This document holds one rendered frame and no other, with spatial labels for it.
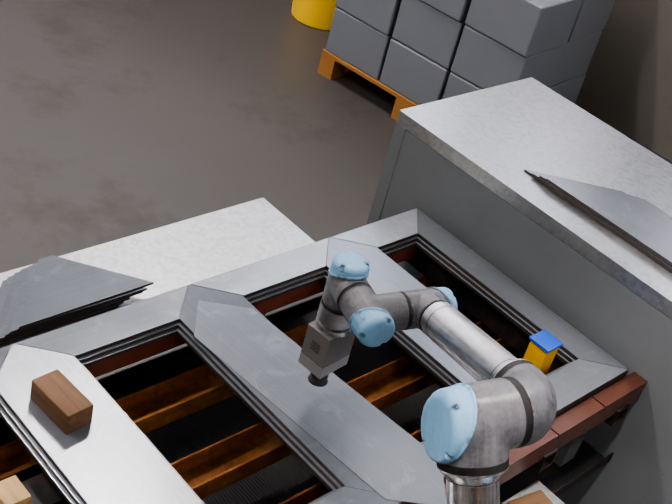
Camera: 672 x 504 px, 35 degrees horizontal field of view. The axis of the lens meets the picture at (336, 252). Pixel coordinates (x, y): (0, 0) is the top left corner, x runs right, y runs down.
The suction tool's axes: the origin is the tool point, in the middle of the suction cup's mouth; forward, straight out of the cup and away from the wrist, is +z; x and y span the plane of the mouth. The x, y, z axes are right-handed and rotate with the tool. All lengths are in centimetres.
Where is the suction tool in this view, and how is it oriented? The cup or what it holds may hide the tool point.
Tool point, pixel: (317, 379)
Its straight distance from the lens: 228.5
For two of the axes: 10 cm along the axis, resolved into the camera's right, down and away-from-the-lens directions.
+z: -2.2, 8.0, 5.7
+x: 7.1, 5.3, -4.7
